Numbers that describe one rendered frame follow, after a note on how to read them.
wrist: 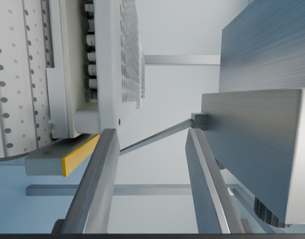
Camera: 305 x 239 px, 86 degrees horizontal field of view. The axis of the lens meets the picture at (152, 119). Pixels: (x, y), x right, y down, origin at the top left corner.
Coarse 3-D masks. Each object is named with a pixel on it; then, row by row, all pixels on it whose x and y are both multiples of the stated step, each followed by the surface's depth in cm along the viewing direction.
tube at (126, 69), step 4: (92, 64) 20; (84, 68) 20; (88, 68) 20; (92, 68) 20; (96, 68) 20; (124, 68) 20; (128, 68) 20; (84, 72) 20; (88, 72) 20; (92, 72) 20; (96, 72) 20; (124, 72) 20; (128, 72) 20
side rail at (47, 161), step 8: (80, 136) 20; (88, 136) 20; (56, 144) 17; (64, 144) 17; (72, 144) 17; (80, 144) 17; (40, 152) 15; (48, 152) 14; (56, 152) 15; (64, 152) 15; (24, 160) 13; (32, 160) 13; (40, 160) 13; (48, 160) 13; (56, 160) 13; (32, 168) 13; (40, 168) 13; (48, 168) 13; (56, 168) 13
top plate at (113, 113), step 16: (96, 0) 16; (112, 0) 16; (96, 16) 16; (112, 16) 16; (96, 32) 16; (112, 32) 16; (96, 48) 16; (112, 48) 16; (96, 64) 17; (112, 64) 16; (112, 80) 17; (112, 96) 17; (112, 112) 17; (128, 112) 27; (112, 128) 17
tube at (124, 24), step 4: (84, 20) 19; (88, 20) 19; (92, 20) 19; (120, 20) 19; (124, 20) 19; (128, 20) 19; (84, 24) 19; (88, 24) 19; (92, 24) 19; (120, 24) 19; (124, 24) 19; (128, 24) 19; (84, 28) 20; (88, 28) 20; (92, 28) 20; (124, 28) 20; (128, 28) 20
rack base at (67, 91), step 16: (64, 0) 16; (80, 0) 19; (64, 16) 16; (80, 16) 19; (64, 32) 16; (80, 32) 19; (64, 48) 16; (80, 48) 19; (64, 64) 16; (80, 64) 19; (48, 80) 17; (64, 80) 17; (80, 80) 19; (64, 96) 17; (80, 96) 19; (64, 112) 17; (64, 128) 17
